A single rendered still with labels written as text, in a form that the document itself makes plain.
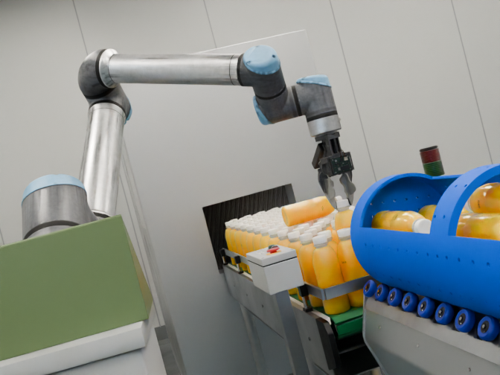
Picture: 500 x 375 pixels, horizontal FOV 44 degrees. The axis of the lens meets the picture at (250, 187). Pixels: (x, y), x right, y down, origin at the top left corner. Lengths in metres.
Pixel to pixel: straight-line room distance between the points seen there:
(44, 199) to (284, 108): 0.69
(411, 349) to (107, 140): 1.01
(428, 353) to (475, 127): 5.10
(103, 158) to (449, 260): 1.03
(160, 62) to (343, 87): 4.31
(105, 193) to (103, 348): 0.58
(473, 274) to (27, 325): 0.84
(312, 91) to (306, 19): 4.33
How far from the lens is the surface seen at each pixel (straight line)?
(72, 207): 1.46
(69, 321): 1.31
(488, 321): 1.19
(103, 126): 1.89
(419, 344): 1.43
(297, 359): 1.82
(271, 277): 1.68
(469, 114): 6.37
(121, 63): 1.87
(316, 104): 1.74
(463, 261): 1.10
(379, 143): 6.04
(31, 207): 1.48
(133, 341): 1.25
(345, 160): 1.74
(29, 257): 1.31
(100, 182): 1.74
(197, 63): 1.74
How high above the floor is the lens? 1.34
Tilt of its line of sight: 2 degrees down
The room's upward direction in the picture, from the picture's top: 15 degrees counter-clockwise
